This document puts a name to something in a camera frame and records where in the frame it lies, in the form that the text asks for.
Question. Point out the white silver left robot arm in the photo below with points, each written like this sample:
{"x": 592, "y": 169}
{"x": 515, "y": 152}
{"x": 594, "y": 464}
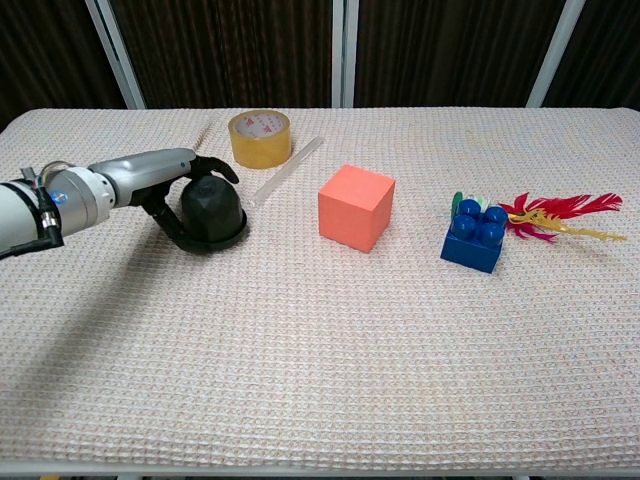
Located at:
{"x": 20, "y": 215}

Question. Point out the green white feather piece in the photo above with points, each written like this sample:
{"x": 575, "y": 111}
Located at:
{"x": 455, "y": 202}

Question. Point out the orange foam cube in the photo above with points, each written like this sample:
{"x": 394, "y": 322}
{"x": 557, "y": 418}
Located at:
{"x": 355, "y": 210}

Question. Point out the red yellow feather ornament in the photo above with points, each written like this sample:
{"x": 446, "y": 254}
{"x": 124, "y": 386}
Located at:
{"x": 550, "y": 207}

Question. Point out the blue studded building block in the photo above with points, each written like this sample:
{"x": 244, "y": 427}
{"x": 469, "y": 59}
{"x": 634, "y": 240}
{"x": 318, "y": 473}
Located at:
{"x": 470, "y": 250}

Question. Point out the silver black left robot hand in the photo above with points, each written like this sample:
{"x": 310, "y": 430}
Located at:
{"x": 145, "y": 170}

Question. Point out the white partition frame post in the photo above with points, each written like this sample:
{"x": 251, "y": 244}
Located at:
{"x": 338, "y": 50}
{"x": 555, "y": 50}
{"x": 115, "y": 50}

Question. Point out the clear plastic tube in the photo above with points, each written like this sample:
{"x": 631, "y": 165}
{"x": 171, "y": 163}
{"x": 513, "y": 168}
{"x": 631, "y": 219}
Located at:
{"x": 287, "y": 170}

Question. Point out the black round tray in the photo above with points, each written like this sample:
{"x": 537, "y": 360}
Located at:
{"x": 225, "y": 245}

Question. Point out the yellow packing tape roll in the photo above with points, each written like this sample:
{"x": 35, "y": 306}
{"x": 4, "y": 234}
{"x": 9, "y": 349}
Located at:
{"x": 260, "y": 152}

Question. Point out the dark brown ribbed partition panel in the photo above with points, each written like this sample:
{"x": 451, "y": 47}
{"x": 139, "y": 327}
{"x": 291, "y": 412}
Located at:
{"x": 225, "y": 50}
{"x": 40, "y": 50}
{"x": 610, "y": 50}
{"x": 450, "y": 50}

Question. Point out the beige woven table cloth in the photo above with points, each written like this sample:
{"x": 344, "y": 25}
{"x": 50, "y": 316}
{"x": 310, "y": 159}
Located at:
{"x": 320, "y": 350}

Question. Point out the black dice cup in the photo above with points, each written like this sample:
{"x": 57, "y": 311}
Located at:
{"x": 215, "y": 210}

